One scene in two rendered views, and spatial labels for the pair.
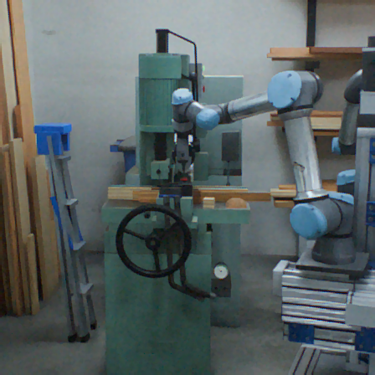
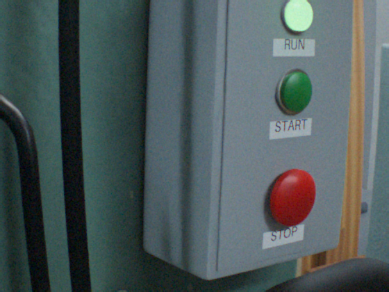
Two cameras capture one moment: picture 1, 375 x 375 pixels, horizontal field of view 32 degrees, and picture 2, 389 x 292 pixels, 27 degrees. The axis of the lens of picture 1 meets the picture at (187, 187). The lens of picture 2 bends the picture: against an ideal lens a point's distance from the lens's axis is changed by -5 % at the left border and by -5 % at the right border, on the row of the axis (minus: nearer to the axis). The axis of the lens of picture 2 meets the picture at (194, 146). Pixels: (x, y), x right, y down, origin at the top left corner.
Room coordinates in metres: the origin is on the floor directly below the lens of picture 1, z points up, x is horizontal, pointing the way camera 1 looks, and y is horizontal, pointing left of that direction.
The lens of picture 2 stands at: (2.79, -0.36, 1.47)
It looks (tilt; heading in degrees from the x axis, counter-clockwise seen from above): 11 degrees down; 50
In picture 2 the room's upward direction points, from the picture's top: 2 degrees clockwise
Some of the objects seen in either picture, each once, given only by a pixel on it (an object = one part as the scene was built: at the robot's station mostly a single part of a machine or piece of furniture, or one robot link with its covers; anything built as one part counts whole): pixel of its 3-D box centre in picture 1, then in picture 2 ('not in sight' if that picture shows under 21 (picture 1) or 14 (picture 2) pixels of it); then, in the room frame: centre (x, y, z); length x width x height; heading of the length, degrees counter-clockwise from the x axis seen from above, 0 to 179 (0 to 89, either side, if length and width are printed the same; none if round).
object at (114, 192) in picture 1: (177, 193); not in sight; (2.80, 0.04, 0.93); 0.60 x 0.02 x 0.05; 88
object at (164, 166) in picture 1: (161, 170); not in sight; (2.80, 0.11, 1.03); 0.14 x 0.07 x 0.09; 178
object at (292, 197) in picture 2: not in sight; (293, 197); (3.10, -0.07, 1.36); 0.03 x 0.01 x 0.03; 178
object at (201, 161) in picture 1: (198, 166); not in sight; (2.96, -0.05, 1.02); 0.09 x 0.07 x 0.12; 88
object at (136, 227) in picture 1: (159, 221); not in sight; (2.72, 0.12, 0.82); 0.40 x 0.21 x 0.04; 88
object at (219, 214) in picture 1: (176, 213); not in sight; (2.67, 0.05, 0.87); 0.61 x 0.30 x 0.06; 88
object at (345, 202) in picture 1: (334, 211); not in sight; (2.19, -0.50, 0.98); 0.13 x 0.12 x 0.14; 139
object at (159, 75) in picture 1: (160, 94); not in sight; (2.78, 0.11, 1.35); 0.18 x 0.18 x 0.31
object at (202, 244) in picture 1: (162, 226); not in sight; (2.90, 0.11, 0.76); 0.57 x 0.45 x 0.09; 178
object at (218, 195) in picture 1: (201, 196); not in sight; (2.78, -0.06, 0.92); 0.59 x 0.02 x 0.04; 88
